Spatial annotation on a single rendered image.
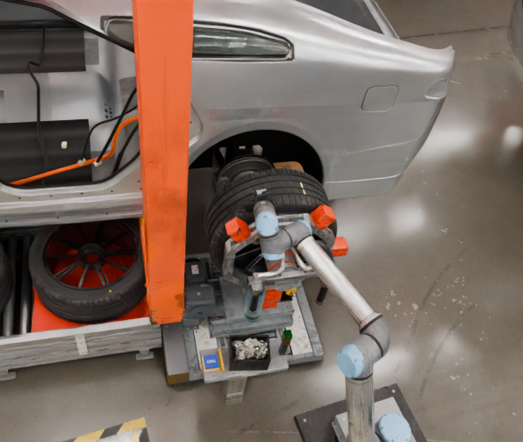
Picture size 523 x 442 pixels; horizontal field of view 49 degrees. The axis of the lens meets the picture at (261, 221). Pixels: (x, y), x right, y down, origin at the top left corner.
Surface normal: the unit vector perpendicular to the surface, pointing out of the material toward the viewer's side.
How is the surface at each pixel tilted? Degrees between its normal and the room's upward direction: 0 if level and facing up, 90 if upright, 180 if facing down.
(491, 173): 0
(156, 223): 90
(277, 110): 90
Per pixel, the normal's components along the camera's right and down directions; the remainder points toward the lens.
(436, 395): 0.12, -0.64
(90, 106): 0.25, 0.25
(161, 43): 0.22, 0.77
